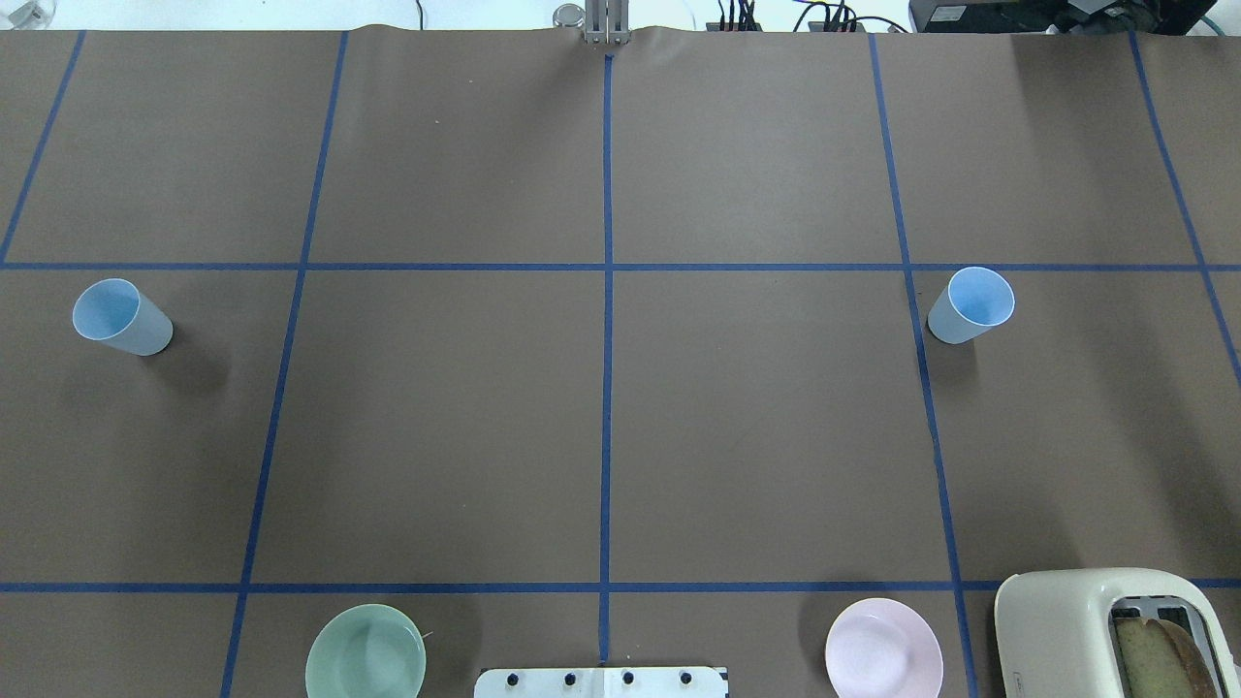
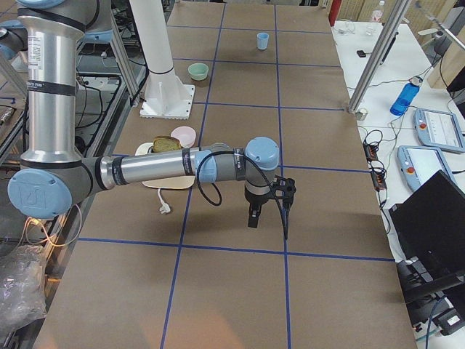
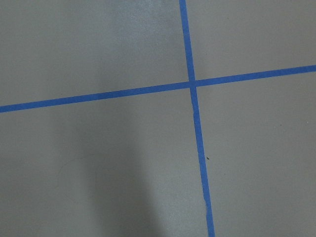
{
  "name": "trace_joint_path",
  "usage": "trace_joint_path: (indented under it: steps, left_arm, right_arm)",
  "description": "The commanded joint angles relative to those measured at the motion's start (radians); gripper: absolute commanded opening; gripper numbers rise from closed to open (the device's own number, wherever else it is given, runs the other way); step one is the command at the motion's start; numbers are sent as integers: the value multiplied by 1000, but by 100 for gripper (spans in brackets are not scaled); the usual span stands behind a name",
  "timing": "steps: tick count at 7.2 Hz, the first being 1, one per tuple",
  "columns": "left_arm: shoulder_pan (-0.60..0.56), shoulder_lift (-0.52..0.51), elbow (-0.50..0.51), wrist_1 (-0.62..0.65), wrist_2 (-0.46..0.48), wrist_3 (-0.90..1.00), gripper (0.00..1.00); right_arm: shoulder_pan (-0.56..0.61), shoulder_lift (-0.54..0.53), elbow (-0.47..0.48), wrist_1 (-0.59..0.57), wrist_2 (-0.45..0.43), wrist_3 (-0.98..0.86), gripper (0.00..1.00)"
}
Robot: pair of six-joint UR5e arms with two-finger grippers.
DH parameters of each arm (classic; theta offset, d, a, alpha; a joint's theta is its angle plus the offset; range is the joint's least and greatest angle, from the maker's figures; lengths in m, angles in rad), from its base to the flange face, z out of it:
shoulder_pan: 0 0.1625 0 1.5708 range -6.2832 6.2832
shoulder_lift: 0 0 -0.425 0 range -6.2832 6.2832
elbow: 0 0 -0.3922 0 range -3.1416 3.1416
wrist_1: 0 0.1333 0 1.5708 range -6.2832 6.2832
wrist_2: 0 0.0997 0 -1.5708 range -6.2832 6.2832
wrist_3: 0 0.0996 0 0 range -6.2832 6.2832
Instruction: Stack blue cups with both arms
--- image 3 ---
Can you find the blue tape strip crosswise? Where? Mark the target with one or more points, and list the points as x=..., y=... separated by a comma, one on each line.
x=156, y=88

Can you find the blue tape strip lengthwise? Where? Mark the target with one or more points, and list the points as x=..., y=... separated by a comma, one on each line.
x=196, y=118

